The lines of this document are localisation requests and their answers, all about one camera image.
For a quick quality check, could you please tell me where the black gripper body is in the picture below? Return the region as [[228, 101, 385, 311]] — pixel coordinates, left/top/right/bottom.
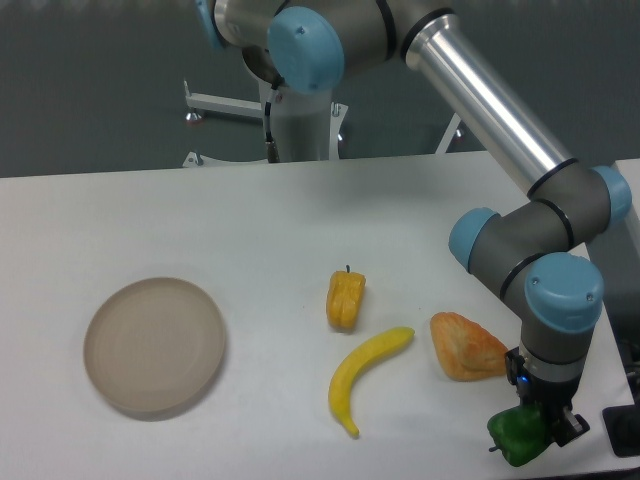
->
[[505, 348, 581, 417]]

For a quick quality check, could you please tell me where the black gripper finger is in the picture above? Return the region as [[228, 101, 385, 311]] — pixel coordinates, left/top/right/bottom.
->
[[550, 406, 589, 447]]

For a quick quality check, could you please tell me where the green toy pepper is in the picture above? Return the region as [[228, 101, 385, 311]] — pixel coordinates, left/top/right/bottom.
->
[[487, 404, 549, 467]]

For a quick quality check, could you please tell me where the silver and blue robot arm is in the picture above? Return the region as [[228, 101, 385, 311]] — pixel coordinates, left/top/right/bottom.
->
[[196, 1, 632, 446]]

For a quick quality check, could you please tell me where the yellow toy pepper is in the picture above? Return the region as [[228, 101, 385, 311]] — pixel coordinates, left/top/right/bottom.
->
[[325, 265, 366, 331]]

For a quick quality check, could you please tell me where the beige round plate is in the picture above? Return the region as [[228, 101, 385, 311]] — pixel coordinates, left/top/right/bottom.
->
[[83, 277, 226, 421]]

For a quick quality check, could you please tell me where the black device at table edge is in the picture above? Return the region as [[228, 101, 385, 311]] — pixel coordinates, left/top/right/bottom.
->
[[602, 405, 639, 458]]

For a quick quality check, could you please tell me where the orange toy pastry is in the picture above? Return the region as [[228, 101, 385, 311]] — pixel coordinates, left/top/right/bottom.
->
[[430, 312, 507, 382]]

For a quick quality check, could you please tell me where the yellow toy banana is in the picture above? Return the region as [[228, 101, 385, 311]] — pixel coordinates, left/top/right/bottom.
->
[[327, 326, 415, 439]]

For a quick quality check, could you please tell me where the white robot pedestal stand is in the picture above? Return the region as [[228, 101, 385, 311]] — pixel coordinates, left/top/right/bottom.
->
[[180, 78, 471, 169]]

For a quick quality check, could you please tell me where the black cable with connector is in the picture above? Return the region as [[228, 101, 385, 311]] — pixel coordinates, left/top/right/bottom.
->
[[262, 75, 286, 164]]

